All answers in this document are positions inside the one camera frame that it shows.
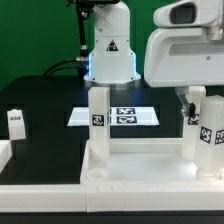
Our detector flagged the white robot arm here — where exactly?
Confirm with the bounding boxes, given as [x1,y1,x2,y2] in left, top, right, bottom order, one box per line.
[85,0,224,117]

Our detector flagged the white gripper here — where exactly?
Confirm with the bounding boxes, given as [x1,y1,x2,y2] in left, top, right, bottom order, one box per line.
[144,28,224,117]

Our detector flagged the white front fence bar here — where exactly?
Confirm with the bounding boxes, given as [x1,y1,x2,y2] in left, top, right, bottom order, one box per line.
[0,181,224,213]

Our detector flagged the white marker sheet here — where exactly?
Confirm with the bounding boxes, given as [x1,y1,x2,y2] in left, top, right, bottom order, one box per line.
[67,107,159,127]

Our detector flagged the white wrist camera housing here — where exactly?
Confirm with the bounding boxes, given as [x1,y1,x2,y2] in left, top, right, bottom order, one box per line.
[153,0,224,28]

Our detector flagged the white desk top tray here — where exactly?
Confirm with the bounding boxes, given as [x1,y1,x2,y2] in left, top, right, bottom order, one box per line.
[80,138,224,185]

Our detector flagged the black camera pole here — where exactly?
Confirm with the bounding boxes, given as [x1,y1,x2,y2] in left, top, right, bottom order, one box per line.
[65,0,98,78]

